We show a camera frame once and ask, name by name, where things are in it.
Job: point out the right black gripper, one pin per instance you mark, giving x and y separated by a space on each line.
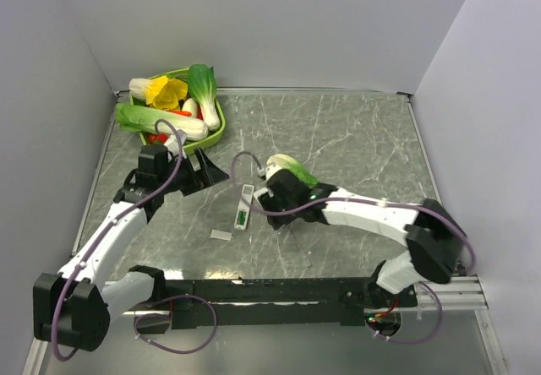
268 200

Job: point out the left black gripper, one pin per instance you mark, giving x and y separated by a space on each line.
206 175

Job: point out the long white remote control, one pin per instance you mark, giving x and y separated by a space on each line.
245 201

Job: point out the white battery cover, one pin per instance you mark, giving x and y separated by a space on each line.
221 235

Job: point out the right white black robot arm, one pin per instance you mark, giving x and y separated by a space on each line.
432 239

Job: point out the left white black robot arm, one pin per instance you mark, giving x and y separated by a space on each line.
75 307

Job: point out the green napa cabbage half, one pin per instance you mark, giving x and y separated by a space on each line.
295 167

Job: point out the red chili pepper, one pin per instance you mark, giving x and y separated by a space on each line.
181 113

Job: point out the white radish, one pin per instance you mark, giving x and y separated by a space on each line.
190 108

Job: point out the long green white cabbage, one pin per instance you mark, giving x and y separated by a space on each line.
142 119

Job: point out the green white bok choy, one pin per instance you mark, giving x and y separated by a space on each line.
202 87

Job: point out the yellow leafed cabbage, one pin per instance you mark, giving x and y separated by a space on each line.
162 93

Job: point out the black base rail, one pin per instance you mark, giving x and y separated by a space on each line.
196 303

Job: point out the aluminium frame rail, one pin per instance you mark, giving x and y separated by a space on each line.
463 293

